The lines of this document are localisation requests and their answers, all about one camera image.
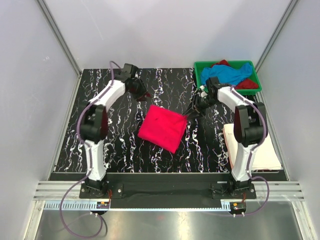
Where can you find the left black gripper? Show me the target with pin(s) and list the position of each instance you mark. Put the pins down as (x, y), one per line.
(143, 92)

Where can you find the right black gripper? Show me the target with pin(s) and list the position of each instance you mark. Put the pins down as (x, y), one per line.
(198, 111)

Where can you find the pink t shirt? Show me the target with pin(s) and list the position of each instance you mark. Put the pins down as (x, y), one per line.
(163, 127)

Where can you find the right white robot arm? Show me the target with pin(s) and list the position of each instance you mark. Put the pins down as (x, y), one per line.
(249, 128)

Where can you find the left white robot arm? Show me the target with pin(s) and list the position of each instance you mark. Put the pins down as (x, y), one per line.
(92, 126)

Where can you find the green plastic bin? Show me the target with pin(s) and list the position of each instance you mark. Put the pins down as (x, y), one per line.
(200, 65)

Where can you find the blue t shirt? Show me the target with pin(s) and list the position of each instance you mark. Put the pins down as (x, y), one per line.
(226, 74)

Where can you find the black marble pattern mat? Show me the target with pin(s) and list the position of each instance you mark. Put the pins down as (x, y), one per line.
(202, 148)

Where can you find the dark red t shirt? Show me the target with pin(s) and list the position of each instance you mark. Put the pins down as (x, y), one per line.
(247, 84)

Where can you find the folded white t shirt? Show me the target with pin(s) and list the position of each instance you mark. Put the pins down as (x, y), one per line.
(265, 157)

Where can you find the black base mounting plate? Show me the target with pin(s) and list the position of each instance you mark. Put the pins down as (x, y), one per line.
(167, 190)

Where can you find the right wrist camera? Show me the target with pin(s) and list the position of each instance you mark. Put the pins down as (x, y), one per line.
(201, 91)

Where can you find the aluminium front rail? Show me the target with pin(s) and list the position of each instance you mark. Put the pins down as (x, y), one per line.
(279, 191)

